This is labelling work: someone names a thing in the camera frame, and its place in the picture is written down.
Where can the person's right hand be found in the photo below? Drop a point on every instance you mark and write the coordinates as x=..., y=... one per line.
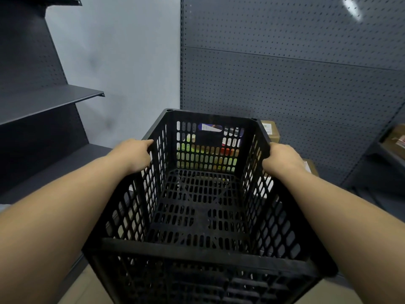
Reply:
x=283, y=159

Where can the person's right forearm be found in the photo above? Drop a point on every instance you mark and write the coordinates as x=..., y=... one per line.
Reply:
x=354, y=234

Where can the pile of colourful packets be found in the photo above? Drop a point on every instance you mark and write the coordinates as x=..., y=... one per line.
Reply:
x=208, y=145

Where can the black plastic crate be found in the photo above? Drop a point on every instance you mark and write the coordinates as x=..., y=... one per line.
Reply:
x=205, y=212

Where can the grey pegboard shelving unit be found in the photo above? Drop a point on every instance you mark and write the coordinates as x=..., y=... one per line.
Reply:
x=294, y=79

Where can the dark grey shelving unit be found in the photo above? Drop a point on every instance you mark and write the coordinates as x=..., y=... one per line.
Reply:
x=38, y=101

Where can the person's left hand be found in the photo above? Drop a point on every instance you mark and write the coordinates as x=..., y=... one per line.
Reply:
x=133, y=155

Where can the brown cardboard box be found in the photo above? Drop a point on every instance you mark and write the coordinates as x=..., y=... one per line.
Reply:
x=395, y=140
x=310, y=167
x=270, y=131

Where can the person's left forearm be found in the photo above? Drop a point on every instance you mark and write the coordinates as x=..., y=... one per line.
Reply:
x=57, y=218

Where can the person's left thumb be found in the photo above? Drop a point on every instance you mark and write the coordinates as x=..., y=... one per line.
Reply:
x=148, y=143

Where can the person's right thumb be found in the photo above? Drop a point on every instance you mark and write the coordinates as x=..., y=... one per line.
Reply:
x=272, y=148

